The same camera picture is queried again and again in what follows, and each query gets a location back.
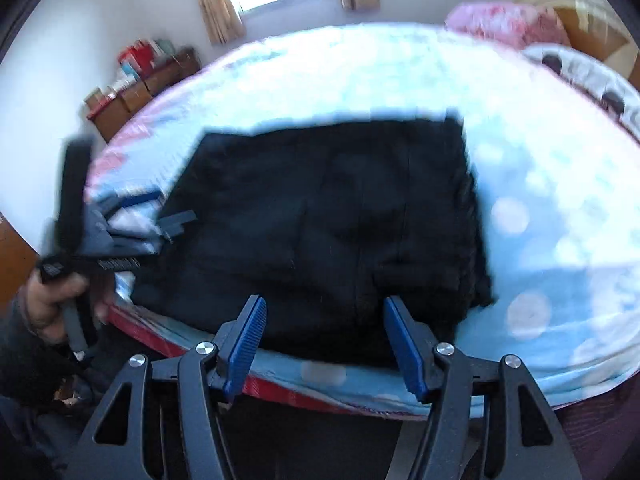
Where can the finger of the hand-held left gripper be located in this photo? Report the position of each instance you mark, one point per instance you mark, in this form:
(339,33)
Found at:
(175,220)
(137,200)

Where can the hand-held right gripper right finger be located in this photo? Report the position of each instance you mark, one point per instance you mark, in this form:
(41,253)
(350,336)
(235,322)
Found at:
(405,345)

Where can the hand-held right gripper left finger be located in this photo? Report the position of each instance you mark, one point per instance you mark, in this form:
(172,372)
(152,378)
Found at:
(245,345)

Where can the black pants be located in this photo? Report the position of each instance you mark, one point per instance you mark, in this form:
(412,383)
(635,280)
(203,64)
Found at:
(325,220)

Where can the person's left forearm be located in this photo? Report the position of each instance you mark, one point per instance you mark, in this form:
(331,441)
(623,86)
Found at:
(25,355)

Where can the person's left hand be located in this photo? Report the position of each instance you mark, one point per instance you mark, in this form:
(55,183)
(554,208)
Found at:
(45,305)

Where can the dark red bed side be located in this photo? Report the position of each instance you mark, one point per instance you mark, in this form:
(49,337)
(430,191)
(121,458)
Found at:
(190,345)

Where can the brown wooden furniture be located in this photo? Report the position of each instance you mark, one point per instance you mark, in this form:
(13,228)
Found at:
(15,240)

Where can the brown wooden cabinet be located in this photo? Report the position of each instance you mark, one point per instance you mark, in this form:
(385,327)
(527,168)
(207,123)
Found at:
(135,97)

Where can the red box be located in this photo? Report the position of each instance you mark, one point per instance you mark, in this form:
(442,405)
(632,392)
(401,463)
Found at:
(135,57)

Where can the light blue dotted bedsheet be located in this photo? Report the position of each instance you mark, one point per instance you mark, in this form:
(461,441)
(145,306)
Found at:
(525,160)

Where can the person's dark jacket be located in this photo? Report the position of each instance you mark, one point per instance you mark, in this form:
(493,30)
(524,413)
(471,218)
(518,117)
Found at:
(30,440)

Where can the white pillow with dark dots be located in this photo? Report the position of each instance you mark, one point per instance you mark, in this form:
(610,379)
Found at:
(585,75)

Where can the pink folded blanket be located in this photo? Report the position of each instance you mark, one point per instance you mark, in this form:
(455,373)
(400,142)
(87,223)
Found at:
(500,22)

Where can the cream and brown headboard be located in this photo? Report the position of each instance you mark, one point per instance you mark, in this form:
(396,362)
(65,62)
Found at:
(585,15)

